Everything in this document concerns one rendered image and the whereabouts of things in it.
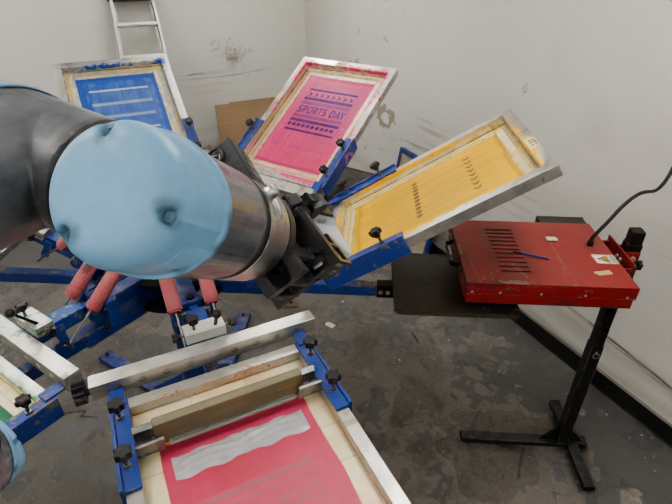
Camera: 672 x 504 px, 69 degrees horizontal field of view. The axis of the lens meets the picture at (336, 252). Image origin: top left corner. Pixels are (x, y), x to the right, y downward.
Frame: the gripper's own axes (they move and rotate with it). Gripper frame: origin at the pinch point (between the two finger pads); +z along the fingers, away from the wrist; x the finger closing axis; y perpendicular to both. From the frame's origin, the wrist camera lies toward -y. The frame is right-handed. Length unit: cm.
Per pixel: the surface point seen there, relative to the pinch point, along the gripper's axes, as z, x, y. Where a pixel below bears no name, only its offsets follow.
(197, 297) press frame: 100, -61, -36
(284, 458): 69, -51, 23
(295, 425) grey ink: 77, -47, 18
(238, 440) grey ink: 69, -59, 12
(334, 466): 70, -42, 32
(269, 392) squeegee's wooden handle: 75, -47, 7
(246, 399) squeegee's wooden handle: 71, -52, 5
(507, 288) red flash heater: 122, 24, 24
